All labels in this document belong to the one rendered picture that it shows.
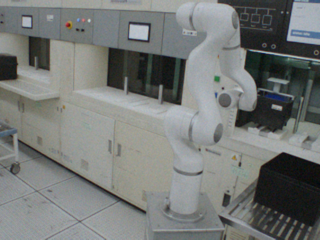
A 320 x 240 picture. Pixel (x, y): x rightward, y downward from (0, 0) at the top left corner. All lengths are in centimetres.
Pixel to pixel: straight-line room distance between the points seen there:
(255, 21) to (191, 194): 101
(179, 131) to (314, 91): 166
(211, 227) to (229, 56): 67
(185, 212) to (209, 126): 38
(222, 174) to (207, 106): 96
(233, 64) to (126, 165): 145
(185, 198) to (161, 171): 104
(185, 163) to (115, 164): 145
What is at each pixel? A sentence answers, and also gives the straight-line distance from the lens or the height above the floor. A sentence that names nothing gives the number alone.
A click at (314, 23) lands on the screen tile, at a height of 157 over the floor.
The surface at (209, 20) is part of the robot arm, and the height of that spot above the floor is 150.
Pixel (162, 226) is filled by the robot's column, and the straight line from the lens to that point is 119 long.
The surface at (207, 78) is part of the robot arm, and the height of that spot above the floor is 131.
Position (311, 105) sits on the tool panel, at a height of 101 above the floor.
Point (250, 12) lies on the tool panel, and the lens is 178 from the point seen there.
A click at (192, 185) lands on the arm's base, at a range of 119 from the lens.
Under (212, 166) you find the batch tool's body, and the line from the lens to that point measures 199.
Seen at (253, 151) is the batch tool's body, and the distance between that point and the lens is 184.
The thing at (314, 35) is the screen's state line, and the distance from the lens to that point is 168.
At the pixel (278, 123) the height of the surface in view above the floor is 98.
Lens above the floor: 147
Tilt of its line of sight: 17 degrees down
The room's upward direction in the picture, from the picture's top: 5 degrees clockwise
